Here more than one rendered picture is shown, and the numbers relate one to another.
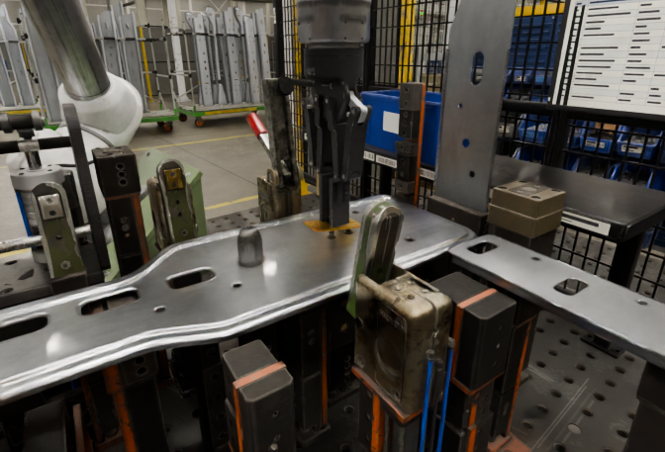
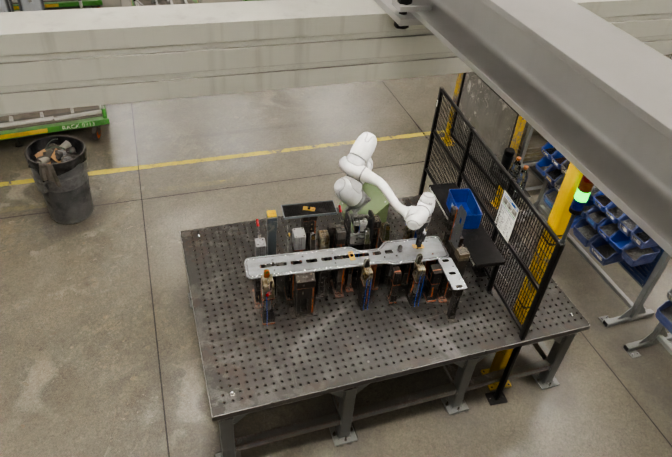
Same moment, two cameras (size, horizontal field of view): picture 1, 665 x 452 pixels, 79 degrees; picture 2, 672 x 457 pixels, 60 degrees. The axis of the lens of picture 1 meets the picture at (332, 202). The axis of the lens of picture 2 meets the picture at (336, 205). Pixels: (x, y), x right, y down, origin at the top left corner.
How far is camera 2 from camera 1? 3.50 m
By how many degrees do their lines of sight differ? 24
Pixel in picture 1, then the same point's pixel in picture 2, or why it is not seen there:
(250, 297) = (398, 259)
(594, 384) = (475, 296)
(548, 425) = not seen: hidden behind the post
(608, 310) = (452, 278)
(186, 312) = (388, 258)
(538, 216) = (460, 257)
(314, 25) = not seen: hidden behind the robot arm
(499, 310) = (438, 273)
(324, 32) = not seen: hidden behind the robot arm
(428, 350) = (420, 275)
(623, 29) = (505, 217)
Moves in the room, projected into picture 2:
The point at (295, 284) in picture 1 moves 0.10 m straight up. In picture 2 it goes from (406, 258) to (408, 247)
